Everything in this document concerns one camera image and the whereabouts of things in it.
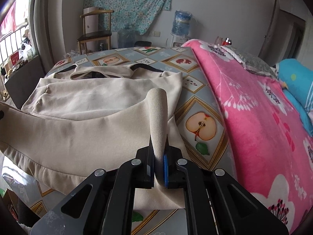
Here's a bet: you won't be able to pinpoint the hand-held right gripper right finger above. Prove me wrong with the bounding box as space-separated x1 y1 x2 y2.
163 137 290 235

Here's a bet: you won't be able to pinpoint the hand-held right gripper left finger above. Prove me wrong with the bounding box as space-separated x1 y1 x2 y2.
31 135 157 235

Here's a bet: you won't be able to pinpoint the cream jacket with black trim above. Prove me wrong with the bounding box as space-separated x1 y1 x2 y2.
0 63 187 211

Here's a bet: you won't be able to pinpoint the pink floral blanket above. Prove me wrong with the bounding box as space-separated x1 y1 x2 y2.
181 39 313 234

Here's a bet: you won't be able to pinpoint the white water dispenser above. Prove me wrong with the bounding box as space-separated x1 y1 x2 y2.
171 35 189 47

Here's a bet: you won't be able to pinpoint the empty blue water jug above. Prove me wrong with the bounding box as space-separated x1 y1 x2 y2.
117 26 136 48

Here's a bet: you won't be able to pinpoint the white plastic bags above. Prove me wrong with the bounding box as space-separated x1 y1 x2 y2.
65 50 80 60

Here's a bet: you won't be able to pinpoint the wooden chair with dark seat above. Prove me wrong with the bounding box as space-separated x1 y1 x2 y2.
77 10 115 55

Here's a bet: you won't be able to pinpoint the silver sequin pillow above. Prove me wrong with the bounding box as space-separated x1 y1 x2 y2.
221 44 279 79

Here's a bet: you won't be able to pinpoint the black cabinet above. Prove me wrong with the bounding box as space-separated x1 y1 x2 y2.
4 55 46 110

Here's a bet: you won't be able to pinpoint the blue water dispenser bottle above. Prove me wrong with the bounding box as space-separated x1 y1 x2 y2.
171 10 192 37

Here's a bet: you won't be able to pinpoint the white cylinder container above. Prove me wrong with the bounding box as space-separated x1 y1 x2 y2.
83 7 99 36

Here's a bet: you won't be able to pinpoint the blue pillow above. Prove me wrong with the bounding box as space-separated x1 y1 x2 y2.
277 58 313 136

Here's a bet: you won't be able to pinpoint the white printed plastic bag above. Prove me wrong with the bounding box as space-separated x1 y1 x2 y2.
20 42 37 59

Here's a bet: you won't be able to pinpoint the grey curtain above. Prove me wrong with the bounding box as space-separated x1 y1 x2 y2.
32 0 57 75

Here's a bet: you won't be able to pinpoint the metal window railing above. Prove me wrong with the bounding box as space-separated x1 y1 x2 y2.
0 24 30 79

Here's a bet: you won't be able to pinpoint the grey door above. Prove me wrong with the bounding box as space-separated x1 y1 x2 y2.
259 0 306 66

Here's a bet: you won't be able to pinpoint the teal floral wall cloth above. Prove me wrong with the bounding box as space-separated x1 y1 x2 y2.
83 0 174 36

